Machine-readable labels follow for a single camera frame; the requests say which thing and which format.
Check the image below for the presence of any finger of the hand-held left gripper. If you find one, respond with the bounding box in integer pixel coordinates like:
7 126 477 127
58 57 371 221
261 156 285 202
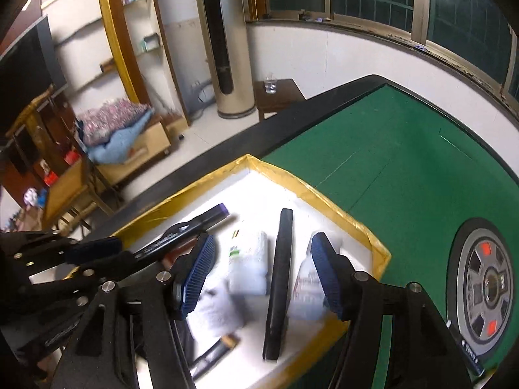
0 230 123 276
24 249 175 312

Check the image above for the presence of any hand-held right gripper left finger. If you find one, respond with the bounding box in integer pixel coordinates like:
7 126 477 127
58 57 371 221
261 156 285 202
51 232 216 389

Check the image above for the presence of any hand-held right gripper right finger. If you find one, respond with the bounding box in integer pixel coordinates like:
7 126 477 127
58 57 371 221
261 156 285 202
310 232 473 389

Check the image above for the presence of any white plastic bottle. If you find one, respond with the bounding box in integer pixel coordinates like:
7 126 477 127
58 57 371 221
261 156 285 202
187 283 249 344
228 229 270 297
289 233 334 322

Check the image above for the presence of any black marker purple band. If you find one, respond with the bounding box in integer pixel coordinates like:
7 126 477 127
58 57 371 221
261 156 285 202
262 208 294 362

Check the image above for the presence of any black marker cream end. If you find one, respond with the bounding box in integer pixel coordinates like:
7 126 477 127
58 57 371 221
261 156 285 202
190 333 241 378

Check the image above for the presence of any white and gold cardboard box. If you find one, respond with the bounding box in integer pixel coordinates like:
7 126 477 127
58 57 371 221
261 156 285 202
109 153 392 389

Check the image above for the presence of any wooden chair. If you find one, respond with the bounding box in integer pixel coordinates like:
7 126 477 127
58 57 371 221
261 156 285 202
6 85 122 228

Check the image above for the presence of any low wooden bench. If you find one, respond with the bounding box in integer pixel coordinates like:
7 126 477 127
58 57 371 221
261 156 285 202
97 119 172 181

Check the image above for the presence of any floral cushion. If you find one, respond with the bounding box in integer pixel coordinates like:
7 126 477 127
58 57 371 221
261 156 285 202
77 99 152 147

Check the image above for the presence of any round grey table control panel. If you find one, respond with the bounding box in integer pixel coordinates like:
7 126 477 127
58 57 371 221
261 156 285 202
446 218 512 357

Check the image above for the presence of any small brown side table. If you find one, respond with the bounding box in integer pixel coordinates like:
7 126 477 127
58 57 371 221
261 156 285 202
253 79 307 122

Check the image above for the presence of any black television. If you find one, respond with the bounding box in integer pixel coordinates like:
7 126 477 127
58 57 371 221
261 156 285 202
0 16 67 126

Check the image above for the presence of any tall floor air conditioner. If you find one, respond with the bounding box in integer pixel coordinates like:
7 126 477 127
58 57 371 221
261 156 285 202
192 0 257 119

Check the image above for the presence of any gold arched shelf frame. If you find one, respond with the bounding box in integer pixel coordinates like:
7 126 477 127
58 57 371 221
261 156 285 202
95 0 191 126

